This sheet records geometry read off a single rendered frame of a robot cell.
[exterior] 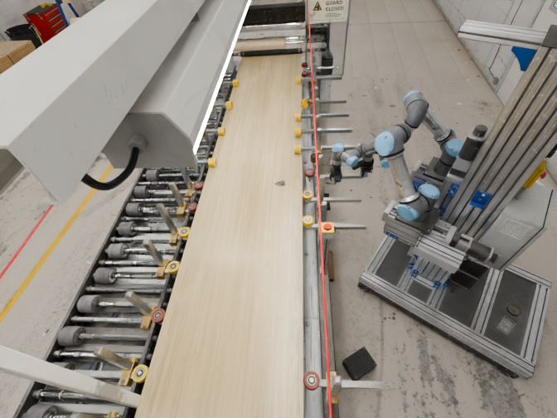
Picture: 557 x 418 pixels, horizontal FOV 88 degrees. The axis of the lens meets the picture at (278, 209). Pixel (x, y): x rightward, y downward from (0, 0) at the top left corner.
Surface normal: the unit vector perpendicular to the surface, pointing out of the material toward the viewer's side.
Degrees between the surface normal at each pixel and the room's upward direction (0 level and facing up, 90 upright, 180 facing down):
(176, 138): 90
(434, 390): 0
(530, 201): 0
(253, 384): 0
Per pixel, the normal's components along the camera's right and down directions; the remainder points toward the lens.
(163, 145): -0.05, 0.77
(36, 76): -0.07, -0.64
